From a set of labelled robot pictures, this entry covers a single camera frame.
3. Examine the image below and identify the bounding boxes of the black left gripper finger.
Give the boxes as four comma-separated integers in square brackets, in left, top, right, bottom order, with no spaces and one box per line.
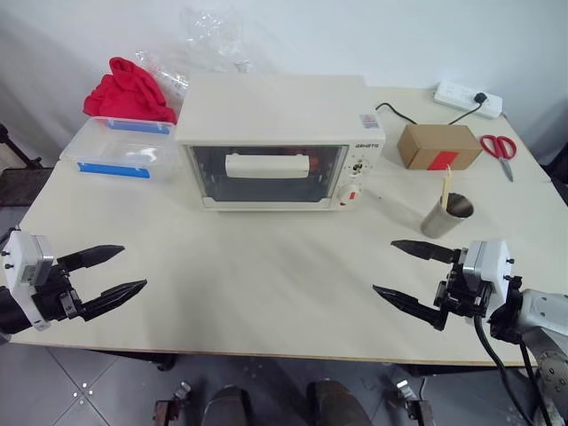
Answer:
[56,243,126,273]
[79,279,148,323]

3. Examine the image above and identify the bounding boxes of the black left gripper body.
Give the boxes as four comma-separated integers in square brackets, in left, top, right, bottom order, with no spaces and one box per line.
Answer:
[33,264,85,324]

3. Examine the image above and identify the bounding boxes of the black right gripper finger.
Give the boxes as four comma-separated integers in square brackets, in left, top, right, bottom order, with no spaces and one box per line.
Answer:
[390,239,463,264]
[372,284,450,332]

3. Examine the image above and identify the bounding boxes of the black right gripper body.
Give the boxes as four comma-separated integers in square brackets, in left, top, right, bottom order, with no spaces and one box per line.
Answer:
[434,248,492,319]

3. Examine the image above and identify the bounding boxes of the cream toaster oven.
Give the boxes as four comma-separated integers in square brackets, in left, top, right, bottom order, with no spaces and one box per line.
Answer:
[174,74,387,214]

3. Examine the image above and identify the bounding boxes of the stainless steel cup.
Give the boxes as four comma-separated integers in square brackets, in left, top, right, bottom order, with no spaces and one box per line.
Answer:
[420,191,476,240]

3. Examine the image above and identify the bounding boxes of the wooden stick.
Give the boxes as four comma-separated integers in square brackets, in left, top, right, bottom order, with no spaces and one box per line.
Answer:
[438,164,452,209]

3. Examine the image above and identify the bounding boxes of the metal table leg caster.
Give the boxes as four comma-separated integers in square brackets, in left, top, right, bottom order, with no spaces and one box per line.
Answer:
[393,376,438,426]
[152,380,193,426]

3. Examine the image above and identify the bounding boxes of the brown cardboard box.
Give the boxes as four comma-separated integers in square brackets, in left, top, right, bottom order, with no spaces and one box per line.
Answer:
[396,123,484,171]

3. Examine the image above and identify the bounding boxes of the clear box with blue clasps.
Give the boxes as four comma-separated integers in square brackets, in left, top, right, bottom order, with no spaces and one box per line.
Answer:
[59,115,179,184]

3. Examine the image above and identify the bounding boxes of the white power strip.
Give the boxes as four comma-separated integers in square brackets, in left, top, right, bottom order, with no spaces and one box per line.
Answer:
[432,80,504,121]

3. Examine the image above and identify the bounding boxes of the red cloth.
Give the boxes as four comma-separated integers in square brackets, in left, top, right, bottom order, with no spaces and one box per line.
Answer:
[83,56,179,126]

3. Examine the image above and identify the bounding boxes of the clear plastic bag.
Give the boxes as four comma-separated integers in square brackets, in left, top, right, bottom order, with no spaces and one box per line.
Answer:
[134,7,268,92]

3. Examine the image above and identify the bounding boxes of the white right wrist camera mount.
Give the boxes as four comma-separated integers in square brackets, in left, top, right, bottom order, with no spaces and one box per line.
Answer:
[461,239,517,312]

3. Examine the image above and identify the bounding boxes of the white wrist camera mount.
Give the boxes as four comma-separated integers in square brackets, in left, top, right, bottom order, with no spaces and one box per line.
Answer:
[0,228,57,333]
[461,239,517,312]

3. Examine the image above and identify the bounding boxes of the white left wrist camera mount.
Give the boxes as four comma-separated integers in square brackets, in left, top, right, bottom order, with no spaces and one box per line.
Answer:
[0,228,57,333]

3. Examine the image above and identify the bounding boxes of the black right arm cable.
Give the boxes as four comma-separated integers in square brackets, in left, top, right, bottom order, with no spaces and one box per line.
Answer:
[471,310,554,426]

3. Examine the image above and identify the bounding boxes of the black furniture frame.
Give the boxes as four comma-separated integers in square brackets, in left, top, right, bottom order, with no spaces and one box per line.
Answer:
[0,122,57,209]

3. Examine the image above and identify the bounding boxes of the red handled scissors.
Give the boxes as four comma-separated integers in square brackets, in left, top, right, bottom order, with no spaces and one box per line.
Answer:
[479,133,518,183]

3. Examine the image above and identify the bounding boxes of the black plug with cable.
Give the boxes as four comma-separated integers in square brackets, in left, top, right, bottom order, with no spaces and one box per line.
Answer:
[375,91,490,127]

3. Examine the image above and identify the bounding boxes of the glass oven door with handle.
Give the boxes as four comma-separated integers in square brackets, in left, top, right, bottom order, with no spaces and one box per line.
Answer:
[185,142,351,203]

